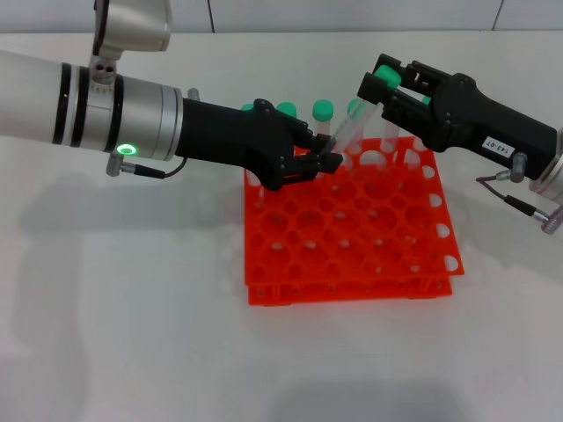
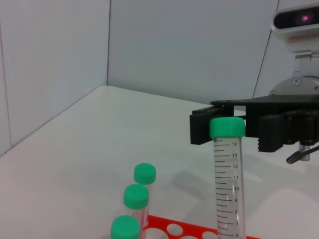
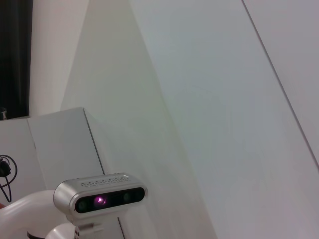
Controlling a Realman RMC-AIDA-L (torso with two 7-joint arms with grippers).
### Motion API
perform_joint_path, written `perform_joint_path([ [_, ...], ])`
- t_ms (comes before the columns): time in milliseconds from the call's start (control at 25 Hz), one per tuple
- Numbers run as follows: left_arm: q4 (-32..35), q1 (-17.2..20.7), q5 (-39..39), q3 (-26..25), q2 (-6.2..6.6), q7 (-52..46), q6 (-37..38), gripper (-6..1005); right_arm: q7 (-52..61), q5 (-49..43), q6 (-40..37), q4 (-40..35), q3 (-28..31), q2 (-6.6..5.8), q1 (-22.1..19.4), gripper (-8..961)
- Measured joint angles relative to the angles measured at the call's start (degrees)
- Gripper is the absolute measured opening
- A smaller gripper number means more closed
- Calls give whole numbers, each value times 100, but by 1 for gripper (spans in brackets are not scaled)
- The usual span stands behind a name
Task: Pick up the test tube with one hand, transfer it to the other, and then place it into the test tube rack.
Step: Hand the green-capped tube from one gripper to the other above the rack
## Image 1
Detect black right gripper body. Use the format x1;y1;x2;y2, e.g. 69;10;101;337
422;72;559;182

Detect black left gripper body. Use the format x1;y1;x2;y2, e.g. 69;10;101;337
174;97;310;192

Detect orange plastic test tube rack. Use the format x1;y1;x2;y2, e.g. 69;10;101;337
243;136;466;307

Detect left arm cable metal plug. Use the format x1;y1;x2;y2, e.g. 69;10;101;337
106;150;191;180

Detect arm cable metal plug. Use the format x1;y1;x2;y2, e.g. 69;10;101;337
106;150;191;180
475;151;563;236

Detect right arm cable metal plug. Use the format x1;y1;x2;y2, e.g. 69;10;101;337
475;151;563;236

